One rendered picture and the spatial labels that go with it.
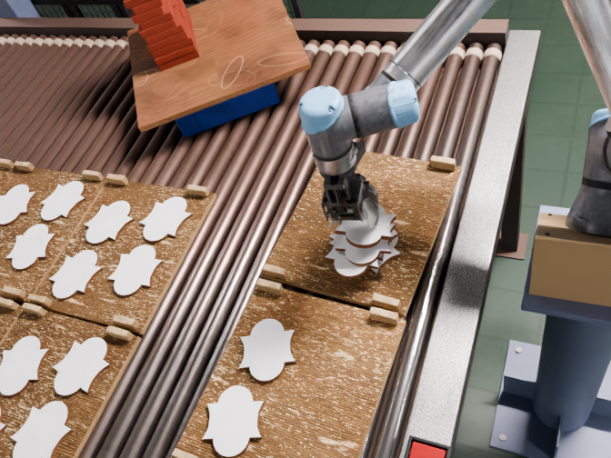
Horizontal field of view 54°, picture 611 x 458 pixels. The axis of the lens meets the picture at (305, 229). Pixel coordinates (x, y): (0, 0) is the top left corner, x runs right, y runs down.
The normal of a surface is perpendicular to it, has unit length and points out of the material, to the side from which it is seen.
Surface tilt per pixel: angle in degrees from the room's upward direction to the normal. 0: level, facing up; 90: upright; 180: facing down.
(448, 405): 0
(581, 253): 90
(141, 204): 0
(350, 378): 0
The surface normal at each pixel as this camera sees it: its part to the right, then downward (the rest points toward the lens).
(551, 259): -0.32, 0.81
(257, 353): -0.24, -0.58
